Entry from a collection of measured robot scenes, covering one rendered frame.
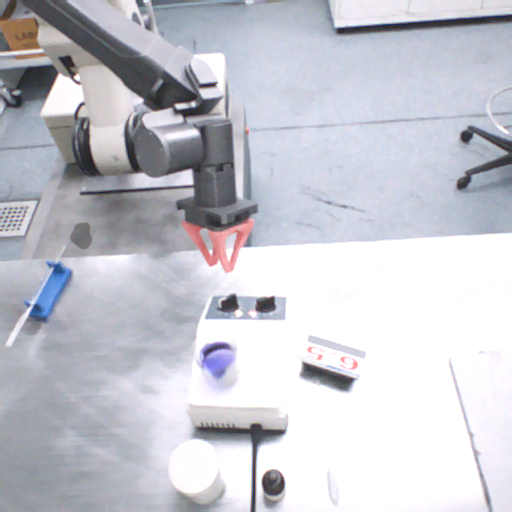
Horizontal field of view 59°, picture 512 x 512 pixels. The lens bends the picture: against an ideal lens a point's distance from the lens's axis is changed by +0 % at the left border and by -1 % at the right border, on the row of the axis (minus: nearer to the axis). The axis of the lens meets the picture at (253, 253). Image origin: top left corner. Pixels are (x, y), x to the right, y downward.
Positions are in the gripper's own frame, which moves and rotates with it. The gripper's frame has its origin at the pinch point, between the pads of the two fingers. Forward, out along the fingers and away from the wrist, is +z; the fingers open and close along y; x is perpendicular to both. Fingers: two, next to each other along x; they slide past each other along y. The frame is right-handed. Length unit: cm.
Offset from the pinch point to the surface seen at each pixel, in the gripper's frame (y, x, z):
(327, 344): 11.9, 9.5, 13.1
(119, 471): 0.9, -20.6, 22.7
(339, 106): -94, 160, -5
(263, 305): 4.6, 3.6, 6.6
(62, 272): -29.7, -11.6, 6.2
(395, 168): -51, 143, 18
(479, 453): 34.5, 11.1, 20.1
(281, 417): 16.2, -5.4, 14.4
